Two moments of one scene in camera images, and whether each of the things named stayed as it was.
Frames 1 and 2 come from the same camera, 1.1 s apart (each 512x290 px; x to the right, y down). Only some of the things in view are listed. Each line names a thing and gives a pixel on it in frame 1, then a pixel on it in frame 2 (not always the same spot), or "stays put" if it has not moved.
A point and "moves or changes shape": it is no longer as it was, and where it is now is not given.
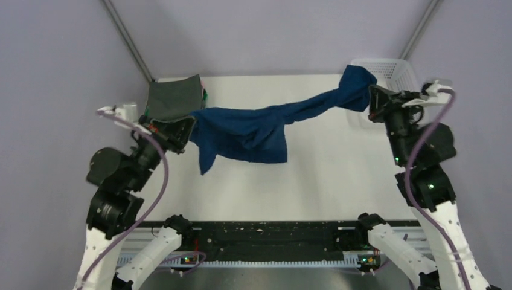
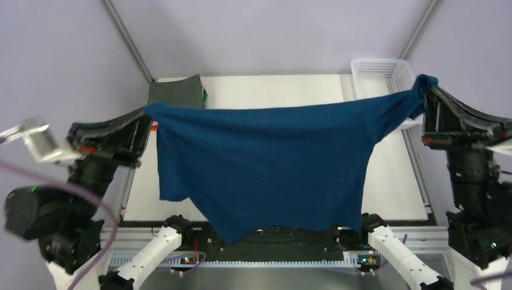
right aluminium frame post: [433, 5] stays put
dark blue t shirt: [261, 135] moves or changes shape
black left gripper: [178, 132] -> [123, 138]
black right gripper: [378, 95] -> [448, 122]
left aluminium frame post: [108, 3] stays put
